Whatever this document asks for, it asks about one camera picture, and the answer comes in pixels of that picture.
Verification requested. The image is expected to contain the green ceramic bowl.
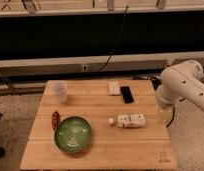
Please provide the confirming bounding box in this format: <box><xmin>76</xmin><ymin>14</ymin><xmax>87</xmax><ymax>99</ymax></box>
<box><xmin>54</xmin><ymin>116</ymin><xmax>92</xmax><ymax>154</ymax></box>

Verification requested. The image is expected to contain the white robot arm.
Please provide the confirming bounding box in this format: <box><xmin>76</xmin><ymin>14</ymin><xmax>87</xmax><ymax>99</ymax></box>
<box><xmin>155</xmin><ymin>60</ymin><xmax>204</xmax><ymax>127</ymax></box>

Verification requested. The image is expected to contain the clear plastic cup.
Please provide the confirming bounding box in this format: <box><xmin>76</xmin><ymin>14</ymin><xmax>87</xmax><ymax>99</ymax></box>
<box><xmin>50</xmin><ymin>81</ymin><xmax>67</xmax><ymax>103</ymax></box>

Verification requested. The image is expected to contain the black coiled floor cable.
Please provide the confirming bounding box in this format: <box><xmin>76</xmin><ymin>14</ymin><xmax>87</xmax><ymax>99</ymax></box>
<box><xmin>166</xmin><ymin>105</ymin><xmax>176</xmax><ymax>128</ymax></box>

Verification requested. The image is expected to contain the black hanging cable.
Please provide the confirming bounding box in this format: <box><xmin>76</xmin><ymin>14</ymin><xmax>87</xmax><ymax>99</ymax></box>
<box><xmin>96</xmin><ymin>4</ymin><xmax>130</xmax><ymax>72</ymax></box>

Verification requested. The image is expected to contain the black smartphone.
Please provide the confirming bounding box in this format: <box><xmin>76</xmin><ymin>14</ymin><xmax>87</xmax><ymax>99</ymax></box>
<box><xmin>120</xmin><ymin>86</ymin><xmax>134</xmax><ymax>103</ymax></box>

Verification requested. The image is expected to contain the small red brown object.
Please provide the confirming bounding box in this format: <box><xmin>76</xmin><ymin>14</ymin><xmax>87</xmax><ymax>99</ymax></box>
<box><xmin>52</xmin><ymin>111</ymin><xmax>60</xmax><ymax>129</ymax></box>

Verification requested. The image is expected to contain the white labelled plastic bottle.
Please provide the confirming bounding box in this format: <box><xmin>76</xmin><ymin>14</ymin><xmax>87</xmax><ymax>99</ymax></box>
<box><xmin>108</xmin><ymin>114</ymin><xmax>146</xmax><ymax>128</ymax></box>

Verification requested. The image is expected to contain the translucent clear gripper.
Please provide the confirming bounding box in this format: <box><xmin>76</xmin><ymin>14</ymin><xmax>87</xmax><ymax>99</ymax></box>
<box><xmin>158</xmin><ymin>107</ymin><xmax>172</xmax><ymax>125</ymax></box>

